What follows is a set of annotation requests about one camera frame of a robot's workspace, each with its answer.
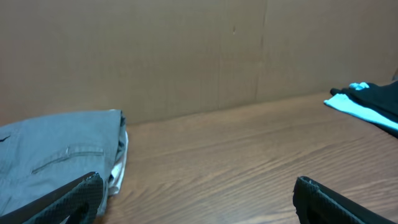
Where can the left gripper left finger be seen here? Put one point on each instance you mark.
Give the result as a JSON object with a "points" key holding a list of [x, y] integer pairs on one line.
{"points": [[76, 202]]}

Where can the grey shorts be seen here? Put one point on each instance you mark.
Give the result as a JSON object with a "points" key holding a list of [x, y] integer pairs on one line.
{"points": [[39, 155]]}

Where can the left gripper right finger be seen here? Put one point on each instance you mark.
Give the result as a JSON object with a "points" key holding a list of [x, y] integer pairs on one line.
{"points": [[317, 204]]}

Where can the black and blue garment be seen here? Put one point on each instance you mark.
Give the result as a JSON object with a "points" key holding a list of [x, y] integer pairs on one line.
{"points": [[369, 102]]}

